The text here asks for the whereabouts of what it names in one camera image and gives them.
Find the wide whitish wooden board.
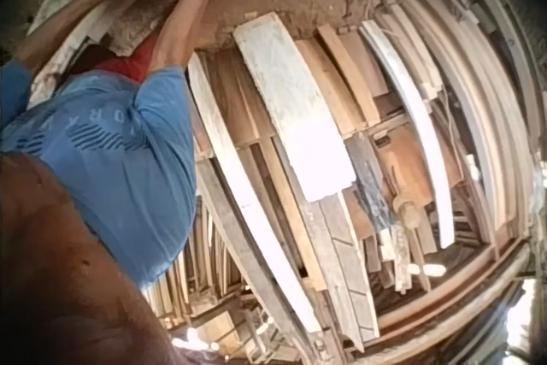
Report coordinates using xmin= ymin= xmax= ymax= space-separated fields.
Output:
xmin=232 ymin=11 xmax=356 ymax=203

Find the curved white wooden slat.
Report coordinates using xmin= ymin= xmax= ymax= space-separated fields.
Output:
xmin=359 ymin=19 xmax=456 ymax=250

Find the long white wooden plank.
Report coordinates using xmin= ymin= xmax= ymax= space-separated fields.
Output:
xmin=186 ymin=51 xmax=324 ymax=335

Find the rough grey stone slab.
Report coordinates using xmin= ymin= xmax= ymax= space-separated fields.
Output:
xmin=104 ymin=0 xmax=177 ymax=58

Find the heap of wooden planks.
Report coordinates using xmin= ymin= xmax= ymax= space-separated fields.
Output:
xmin=140 ymin=0 xmax=547 ymax=365

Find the grey dusty wooden beam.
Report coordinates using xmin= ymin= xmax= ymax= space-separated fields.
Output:
xmin=194 ymin=157 xmax=318 ymax=365

